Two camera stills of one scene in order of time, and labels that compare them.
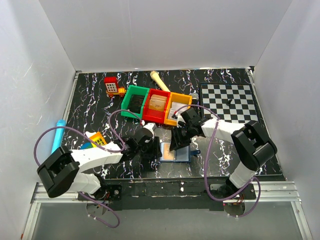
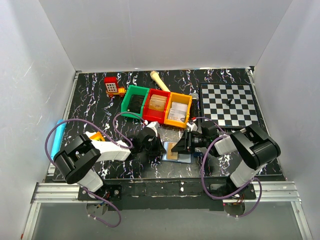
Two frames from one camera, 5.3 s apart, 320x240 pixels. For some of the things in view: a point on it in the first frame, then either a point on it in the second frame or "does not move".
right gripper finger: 176,141 to 180,146
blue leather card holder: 181,155 does not move
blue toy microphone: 59,135 does not move
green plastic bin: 134,101 does not move
